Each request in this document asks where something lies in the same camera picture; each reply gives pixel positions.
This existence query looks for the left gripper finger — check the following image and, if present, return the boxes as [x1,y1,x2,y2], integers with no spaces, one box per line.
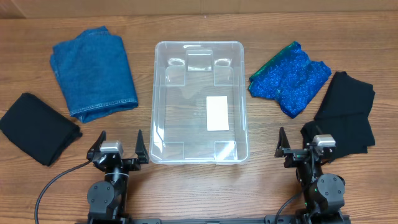
[86,131,106,161]
[135,129,149,164]

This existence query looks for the black cloth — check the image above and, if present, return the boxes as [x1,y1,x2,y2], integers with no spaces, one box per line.
[314,72,376,120]
[300,114,376,160]
[1,93,82,166]

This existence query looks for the blue glitter fabric garment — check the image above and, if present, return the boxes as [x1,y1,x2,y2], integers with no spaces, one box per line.
[248,41,331,118]

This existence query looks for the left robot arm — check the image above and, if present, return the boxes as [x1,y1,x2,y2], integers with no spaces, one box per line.
[86,131,149,223]

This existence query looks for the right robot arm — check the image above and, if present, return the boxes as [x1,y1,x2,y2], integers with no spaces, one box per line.
[274,128,350,224]

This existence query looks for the clear plastic storage container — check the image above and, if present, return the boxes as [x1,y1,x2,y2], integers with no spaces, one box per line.
[149,41,249,165]

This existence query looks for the white label in container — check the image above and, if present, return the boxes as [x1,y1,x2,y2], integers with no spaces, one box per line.
[206,96,229,131]

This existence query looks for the folded blue denim jeans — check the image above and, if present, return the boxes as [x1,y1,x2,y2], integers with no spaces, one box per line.
[50,26,139,123]

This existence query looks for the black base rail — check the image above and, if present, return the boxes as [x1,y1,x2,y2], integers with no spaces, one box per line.
[76,215,351,224]

